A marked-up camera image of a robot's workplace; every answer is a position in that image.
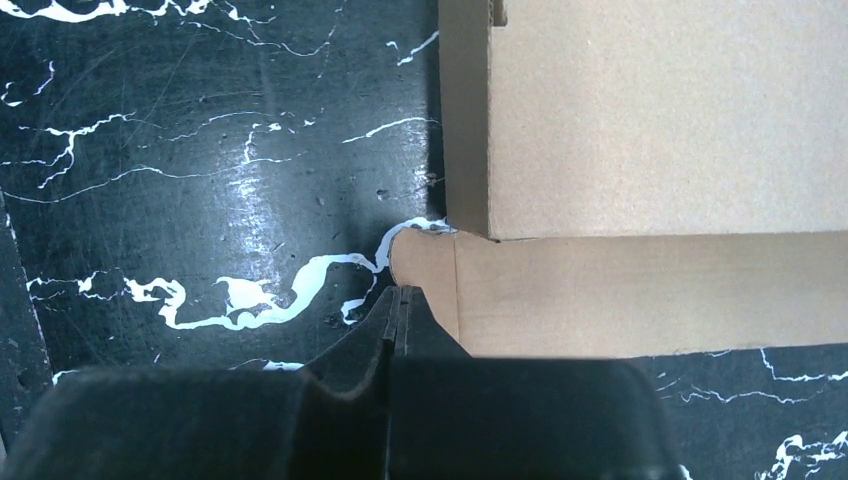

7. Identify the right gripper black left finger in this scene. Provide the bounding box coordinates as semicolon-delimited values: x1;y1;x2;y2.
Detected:
2;287;403;479

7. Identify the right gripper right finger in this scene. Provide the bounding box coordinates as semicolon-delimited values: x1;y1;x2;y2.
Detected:
387;287;683;479

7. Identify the brown cardboard box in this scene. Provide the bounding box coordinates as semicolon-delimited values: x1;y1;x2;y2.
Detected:
389;1;847;357

